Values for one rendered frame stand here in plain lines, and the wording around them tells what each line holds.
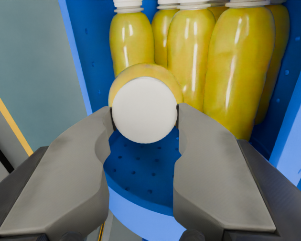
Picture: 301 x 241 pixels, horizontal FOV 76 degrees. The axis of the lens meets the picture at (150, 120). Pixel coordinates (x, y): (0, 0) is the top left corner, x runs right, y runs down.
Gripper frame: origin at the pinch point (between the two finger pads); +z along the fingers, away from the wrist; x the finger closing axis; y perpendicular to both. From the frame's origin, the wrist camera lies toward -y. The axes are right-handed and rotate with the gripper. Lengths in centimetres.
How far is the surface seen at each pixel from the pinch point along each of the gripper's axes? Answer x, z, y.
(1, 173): -136, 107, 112
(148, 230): -0.6, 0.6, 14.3
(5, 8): -88, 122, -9
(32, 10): -72, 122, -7
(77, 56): -8.5, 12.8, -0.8
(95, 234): -26, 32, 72
